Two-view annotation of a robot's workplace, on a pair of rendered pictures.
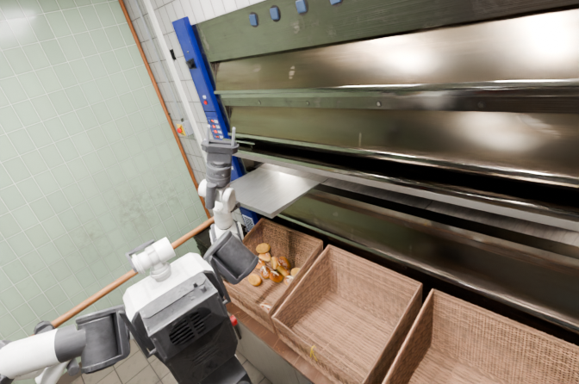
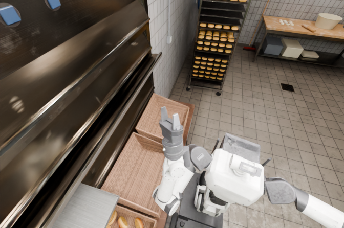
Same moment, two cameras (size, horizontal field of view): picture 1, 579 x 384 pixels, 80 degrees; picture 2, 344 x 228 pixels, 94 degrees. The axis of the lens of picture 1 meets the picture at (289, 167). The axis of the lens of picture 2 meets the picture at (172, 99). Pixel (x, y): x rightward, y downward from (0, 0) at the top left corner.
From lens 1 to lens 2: 1.47 m
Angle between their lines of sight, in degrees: 97
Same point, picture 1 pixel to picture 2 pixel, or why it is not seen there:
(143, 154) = not seen: outside the picture
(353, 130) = (91, 99)
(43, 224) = not seen: outside the picture
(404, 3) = (98, 3)
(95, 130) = not seen: outside the picture
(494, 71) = (129, 28)
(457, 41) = (115, 21)
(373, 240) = (115, 146)
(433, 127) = (117, 65)
